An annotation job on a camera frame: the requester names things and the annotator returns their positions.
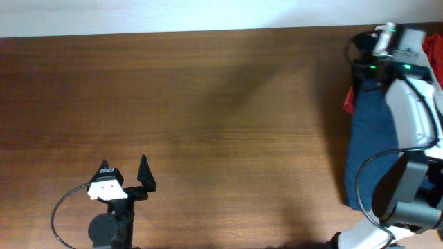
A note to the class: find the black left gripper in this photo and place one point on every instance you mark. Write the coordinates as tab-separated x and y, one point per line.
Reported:
131	193

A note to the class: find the navy blue shorts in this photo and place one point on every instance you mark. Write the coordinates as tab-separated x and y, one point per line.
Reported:
372	131

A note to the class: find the black shorts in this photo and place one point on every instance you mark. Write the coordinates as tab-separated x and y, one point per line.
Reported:
364	43

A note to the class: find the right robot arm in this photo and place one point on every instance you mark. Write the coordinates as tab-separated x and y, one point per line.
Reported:
408	199

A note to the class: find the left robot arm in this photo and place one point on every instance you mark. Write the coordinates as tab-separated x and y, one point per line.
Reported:
114	228

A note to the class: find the red garment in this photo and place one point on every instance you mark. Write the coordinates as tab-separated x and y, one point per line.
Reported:
432	47

